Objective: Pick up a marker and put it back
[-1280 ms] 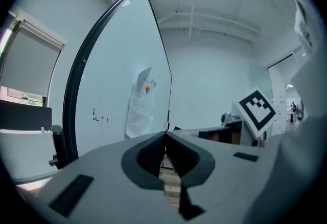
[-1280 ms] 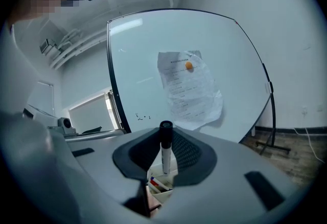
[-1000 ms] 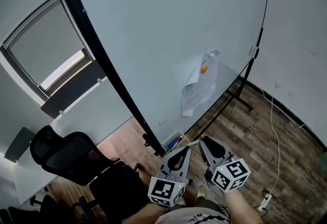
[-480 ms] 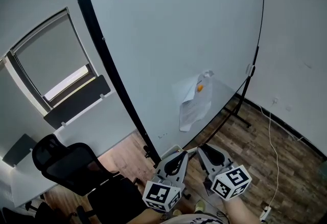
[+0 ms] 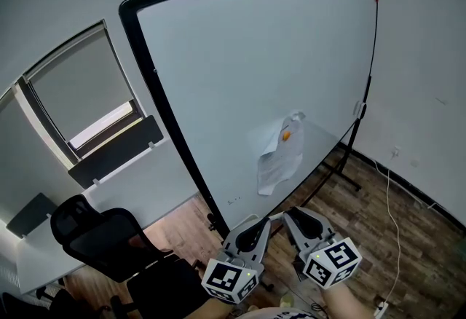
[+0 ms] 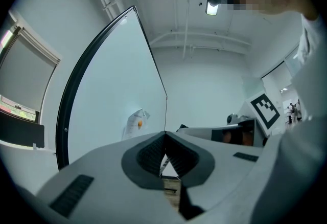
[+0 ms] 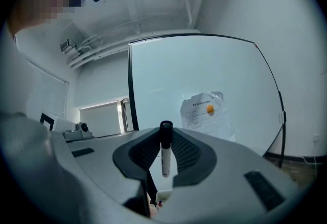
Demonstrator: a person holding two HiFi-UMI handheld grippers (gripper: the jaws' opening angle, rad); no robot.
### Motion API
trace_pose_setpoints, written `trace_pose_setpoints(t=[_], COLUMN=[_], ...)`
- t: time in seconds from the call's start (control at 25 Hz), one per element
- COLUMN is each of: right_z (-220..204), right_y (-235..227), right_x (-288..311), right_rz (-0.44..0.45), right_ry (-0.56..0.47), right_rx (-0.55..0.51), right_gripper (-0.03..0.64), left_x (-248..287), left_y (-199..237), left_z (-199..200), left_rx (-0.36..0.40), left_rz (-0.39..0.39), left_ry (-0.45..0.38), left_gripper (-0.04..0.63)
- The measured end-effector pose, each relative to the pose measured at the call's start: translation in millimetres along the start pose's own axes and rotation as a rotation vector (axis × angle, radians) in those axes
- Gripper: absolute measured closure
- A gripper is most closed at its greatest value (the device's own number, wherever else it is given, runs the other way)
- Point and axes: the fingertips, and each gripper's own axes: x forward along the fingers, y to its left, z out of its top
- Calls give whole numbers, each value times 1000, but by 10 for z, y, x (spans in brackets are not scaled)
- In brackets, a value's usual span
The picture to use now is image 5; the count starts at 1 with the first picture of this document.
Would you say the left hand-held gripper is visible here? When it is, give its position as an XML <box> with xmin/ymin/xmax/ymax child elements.
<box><xmin>200</xmin><ymin>216</ymin><xmax>272</xmax><ymax>306</ymax></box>

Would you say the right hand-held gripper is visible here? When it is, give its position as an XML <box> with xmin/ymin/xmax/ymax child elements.
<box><xmin>283</xmin><ymin>208</ymin><xmax>363</xmax><ymax>290</ymax></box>

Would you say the person's right forearm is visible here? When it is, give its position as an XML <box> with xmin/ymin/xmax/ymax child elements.
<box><xmin>322</xmin><ymin>280</ymin><xmax>376</xmax><ymax>319</ymax></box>

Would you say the person's left forearm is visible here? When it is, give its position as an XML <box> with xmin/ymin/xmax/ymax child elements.
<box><xmin>196</xmin><ymin>297</ymin><xmax>237</xmax><ymax>319</ymax></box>

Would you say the black-framed whiteboard on stand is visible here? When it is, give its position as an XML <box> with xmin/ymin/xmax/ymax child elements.
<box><xmin>118</xmin><ymin>0</ymin><xmax>379</xmax><ymax>238</ymax></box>

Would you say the crumpled white paper sheet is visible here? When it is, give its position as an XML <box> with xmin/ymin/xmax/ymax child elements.
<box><xmin>256</xmin><ymin>110</ymin><xmax>307</xmax><ymax>197</ymax></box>

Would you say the person's white printed shirt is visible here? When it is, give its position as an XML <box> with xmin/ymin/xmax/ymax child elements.
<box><xmin>236</xmin><ymin>306</ymin><xmax>317</xmax><ymax>319</ymax></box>

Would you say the white office desk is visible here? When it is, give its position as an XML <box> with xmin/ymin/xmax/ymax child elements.
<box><xmin>16</xmin><ymin>137</ymin><xmax>200</xmax><ymax>295</ymax></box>

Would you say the black mesh office chair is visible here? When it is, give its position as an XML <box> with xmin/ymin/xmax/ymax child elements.
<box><xmin>50</xmin><ymin>194</ymin><xmax>205</xmax><ymax>319</ymax></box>

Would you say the long black desk divider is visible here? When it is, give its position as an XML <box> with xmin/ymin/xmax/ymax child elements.
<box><xmin>68</xmin><ymin>114</ymin><xmax>165</xmax><ymax>190</ymax></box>

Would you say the short black desk divider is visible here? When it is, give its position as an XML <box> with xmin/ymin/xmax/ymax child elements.
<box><xmin>6</xmin><ymin>192</ymin><xmax>58</xmax><ymax>239</ymax></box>

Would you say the grey roller blind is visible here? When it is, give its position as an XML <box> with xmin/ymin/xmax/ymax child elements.
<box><xmin>22</xmin><ymin>18</ymin><xmax>141</xmax><ymax>151</ymax></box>
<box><xmin>0</xmin><ymin>86</ymin><xmax>79</xmax><ymax>224</ymax></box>

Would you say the white power cable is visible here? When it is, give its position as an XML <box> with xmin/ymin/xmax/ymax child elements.
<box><xmin>384</xmin><ymin>159</ymin><xmax>403</xmax><ymax>307</ymax></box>

